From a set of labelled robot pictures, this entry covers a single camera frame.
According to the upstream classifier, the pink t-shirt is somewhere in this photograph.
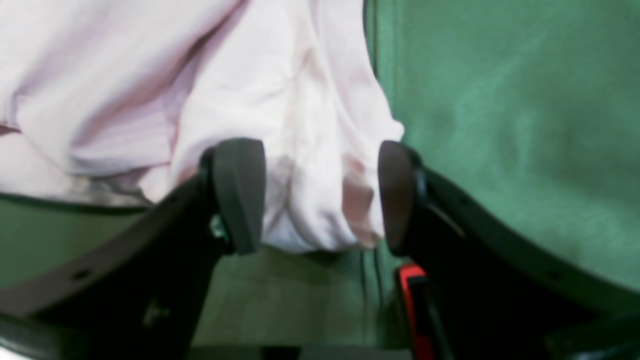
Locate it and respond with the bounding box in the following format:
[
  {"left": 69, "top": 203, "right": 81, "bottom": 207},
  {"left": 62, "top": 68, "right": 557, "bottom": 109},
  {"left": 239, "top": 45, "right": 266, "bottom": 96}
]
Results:
[{"left": 0, "top": 0, "right": 404, "bottom": 253}]

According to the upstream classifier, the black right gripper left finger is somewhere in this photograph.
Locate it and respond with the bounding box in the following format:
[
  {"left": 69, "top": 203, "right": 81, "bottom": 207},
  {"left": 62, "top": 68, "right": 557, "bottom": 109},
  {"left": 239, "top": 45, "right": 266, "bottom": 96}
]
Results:
[{"left": 1, "top": 137, "right": 266, "bottom": 360}]

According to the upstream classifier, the red table clamp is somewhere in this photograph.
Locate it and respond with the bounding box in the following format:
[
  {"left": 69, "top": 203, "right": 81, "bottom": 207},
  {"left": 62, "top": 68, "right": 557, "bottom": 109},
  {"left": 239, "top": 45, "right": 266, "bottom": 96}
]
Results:
[{"left": 395, "top": 263, "right": 437, "bottom": 360}]

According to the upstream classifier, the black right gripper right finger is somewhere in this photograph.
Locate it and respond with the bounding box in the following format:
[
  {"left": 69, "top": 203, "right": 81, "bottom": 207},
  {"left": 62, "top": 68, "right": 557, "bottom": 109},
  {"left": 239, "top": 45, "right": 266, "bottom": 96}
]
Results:
[{"left": 378, "top": 140, "right": 639, "bottom": 360}]

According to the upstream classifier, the green table cloth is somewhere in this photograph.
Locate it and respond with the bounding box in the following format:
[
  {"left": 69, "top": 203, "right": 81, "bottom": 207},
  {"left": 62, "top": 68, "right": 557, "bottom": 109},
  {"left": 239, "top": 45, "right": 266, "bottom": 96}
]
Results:
[{"left": 1, "top": 0, "right": 639, "bottom": 349}]

